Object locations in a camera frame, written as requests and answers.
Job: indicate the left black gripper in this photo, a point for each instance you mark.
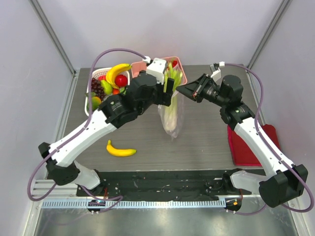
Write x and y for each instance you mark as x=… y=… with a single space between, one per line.
x=165 y=98

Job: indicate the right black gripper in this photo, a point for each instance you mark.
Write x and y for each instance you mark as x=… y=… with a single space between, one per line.
x=199 y=87

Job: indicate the green white celery stalk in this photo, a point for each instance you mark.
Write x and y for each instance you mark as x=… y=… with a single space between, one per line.
x=170 y=112

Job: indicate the clear pink zip top bag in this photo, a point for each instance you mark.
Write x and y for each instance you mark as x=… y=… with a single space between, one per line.
x=180 y=116

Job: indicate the green yellow mango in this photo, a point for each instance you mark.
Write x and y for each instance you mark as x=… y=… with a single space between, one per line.
x=96 y=101

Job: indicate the small yellow banana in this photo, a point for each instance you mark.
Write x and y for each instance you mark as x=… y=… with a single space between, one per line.
x=119 y=152

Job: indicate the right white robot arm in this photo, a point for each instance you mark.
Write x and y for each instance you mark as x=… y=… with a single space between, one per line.
x=283 y=179

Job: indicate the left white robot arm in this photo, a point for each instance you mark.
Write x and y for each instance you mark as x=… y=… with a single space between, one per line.
x=114 y=112

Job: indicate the red items in organizer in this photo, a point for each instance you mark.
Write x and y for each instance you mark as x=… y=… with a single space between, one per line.
x=175 y=64

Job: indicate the pink compartment organizer box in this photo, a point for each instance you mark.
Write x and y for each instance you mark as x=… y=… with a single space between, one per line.
x=136 y=67

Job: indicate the red apple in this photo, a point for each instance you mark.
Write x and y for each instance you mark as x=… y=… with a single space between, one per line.
x=121 y=81

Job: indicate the orange pumpkin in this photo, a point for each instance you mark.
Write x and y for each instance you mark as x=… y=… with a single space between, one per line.
x=117 y=91

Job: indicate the green pear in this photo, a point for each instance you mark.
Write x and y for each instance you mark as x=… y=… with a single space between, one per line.
x=107 y=88

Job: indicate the yellow banana bunch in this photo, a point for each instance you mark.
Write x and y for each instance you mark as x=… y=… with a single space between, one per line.
x=115 y=71

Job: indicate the dark purple grape bunch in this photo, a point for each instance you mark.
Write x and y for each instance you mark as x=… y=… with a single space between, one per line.
x=97 y=88

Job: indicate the white plastic fruit basket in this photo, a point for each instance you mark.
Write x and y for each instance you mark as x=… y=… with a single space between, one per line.
x=100 y=74

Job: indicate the red folded cloth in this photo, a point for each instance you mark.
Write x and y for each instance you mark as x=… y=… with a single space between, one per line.
x=241 y=153

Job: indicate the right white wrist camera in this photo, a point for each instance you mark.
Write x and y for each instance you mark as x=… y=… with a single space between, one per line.
x=216 y=70

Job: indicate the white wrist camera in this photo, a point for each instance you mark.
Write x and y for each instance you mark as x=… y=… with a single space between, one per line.
x=156 y=67
x=216 y=70

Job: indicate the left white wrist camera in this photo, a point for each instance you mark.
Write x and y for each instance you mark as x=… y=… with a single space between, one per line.
x=156 y=67

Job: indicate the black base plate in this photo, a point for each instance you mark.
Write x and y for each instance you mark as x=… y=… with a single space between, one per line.
x=164 y=186

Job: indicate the white slotted cable duct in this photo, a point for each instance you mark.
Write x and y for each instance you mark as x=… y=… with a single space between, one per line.
x=94 y=204

